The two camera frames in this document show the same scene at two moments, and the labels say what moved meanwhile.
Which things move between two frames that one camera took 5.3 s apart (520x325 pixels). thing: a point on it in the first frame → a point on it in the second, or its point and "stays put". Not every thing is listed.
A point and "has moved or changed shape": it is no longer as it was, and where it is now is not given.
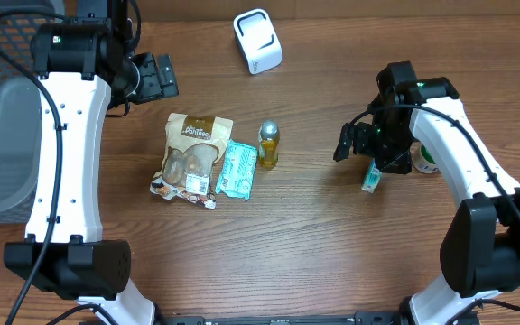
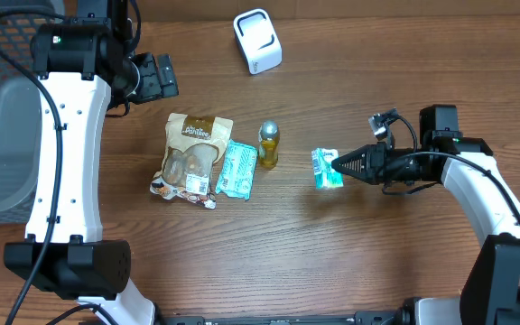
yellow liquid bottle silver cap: [268, 143] stays put
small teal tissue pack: [373, 178] has moved or changed shape
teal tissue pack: [237, 171] stays put
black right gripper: [362, 139] → [378, 162]
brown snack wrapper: [190, 151] stays put
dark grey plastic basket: [5, 111] stays put
